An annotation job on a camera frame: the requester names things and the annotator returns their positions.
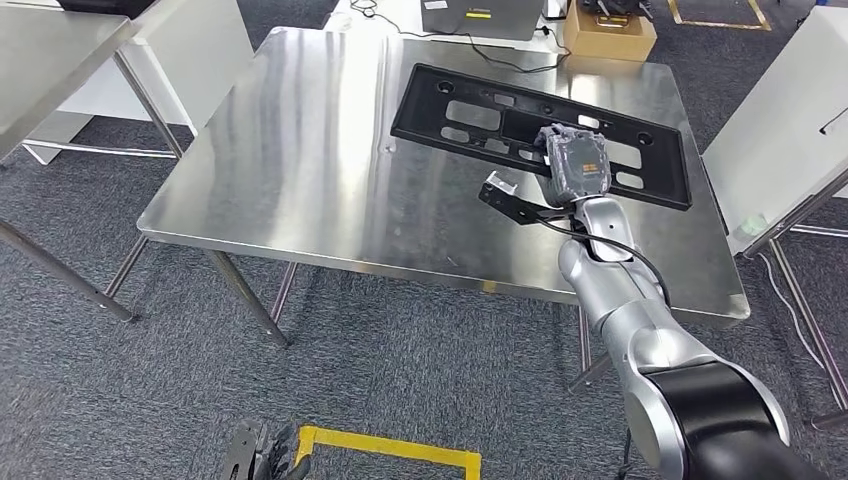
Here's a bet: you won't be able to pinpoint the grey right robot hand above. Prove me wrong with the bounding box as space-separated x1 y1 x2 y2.
532 123 613 209

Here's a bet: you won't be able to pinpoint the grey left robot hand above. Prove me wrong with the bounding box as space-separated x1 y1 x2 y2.
253 423 313 480

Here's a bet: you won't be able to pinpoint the stainless steel workbench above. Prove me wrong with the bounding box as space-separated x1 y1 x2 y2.
135 26 752 397

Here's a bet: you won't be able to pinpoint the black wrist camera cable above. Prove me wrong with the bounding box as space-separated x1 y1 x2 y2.
535 217 672 309

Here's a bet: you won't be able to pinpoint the grey laptop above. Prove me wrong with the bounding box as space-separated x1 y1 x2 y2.
419 0 547 43

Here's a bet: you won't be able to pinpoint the white floor cable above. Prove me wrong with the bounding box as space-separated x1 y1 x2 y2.
757 251 827 372

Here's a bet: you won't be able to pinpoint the yellow floor tape square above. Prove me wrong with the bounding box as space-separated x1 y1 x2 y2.
294 425 484 480

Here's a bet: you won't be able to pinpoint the black hanging arm cable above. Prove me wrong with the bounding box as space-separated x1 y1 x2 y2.
614 427 635 480

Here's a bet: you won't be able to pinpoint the greenish plastic bottle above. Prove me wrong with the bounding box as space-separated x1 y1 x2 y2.
733 211 771 244

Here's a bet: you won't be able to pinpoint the black plastic plate frame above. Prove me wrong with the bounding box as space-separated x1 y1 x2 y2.
389 62 694 213

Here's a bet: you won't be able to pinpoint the black device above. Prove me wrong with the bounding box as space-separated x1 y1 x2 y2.
578 0 655 19

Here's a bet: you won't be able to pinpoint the black power cable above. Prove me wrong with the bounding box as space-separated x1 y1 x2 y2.
349 0 572 75

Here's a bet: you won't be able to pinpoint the stainless steel table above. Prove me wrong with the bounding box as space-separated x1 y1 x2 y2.
0 3 187 325

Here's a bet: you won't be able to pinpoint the brown cardboard box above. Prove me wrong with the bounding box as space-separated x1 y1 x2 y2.
563 0 659 64

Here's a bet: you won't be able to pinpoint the white table steel legs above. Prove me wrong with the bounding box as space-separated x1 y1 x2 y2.
700 5 848 431

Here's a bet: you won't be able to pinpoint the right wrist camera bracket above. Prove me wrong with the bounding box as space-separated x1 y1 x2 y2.
477 170 576 227

